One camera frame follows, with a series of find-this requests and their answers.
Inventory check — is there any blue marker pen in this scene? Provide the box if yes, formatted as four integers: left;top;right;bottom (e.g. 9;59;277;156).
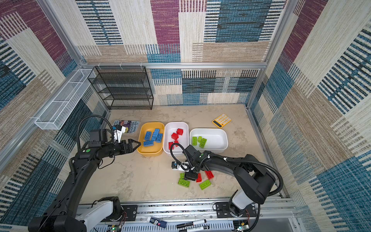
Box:
147;217;167;229

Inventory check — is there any white plastic tub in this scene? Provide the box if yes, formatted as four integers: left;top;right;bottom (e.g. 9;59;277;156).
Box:
189;128;229;154
163;122;189;156

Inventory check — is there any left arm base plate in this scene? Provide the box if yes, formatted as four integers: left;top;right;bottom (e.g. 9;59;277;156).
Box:
101;205;138;222

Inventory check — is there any treehouse paperback book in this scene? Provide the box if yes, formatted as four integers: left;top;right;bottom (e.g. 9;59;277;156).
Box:
114;120;141;134

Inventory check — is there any blue lego brick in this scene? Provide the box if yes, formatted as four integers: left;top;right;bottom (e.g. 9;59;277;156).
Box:
152;129;160;136
143;140;154;147
144;131;152;141
156;133;163;143

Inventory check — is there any right white plastic tub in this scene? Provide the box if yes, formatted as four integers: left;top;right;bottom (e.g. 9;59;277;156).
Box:
189;128;229;154

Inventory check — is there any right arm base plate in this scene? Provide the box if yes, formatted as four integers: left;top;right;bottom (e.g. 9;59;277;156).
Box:
213;202;257;218

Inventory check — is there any green lego plate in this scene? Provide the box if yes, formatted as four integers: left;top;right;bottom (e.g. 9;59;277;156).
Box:
192;136;198;146
199;180;212;190
199;138;207;148

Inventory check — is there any black wire mesh shelf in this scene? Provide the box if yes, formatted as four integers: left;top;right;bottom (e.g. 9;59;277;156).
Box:
88;66;154;110

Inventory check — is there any green lego plate hollow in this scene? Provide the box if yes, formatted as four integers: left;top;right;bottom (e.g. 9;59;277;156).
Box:
178;178;190;188

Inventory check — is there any yellow calculator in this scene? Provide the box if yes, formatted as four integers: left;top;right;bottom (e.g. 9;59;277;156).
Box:
212;114;231;129

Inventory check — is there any white wire wall basket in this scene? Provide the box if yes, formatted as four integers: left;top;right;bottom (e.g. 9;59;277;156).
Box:
35;69;92;130

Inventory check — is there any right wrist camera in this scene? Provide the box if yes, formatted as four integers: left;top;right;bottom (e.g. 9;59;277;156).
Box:
171;161;189;172

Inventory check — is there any large red lego brick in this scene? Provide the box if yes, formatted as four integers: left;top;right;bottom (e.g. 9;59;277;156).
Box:
171;133;179;140

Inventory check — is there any yellow plastic tub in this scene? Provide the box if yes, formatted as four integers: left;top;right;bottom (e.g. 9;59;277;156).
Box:
137;122;165;157

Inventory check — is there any middle white plastic tub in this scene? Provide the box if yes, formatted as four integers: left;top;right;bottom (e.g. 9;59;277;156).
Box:
163;122;189;156

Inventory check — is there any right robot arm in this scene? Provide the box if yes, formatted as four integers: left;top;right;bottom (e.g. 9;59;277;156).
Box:
170;143;284;217

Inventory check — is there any black white marker pen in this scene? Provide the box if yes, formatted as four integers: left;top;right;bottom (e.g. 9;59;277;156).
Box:
179;225;210;232

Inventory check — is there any red lego brick tall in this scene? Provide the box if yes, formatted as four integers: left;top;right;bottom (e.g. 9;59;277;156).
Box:
176;129;184;135

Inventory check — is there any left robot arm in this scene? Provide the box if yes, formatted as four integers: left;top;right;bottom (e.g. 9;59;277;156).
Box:
28;128;141;232

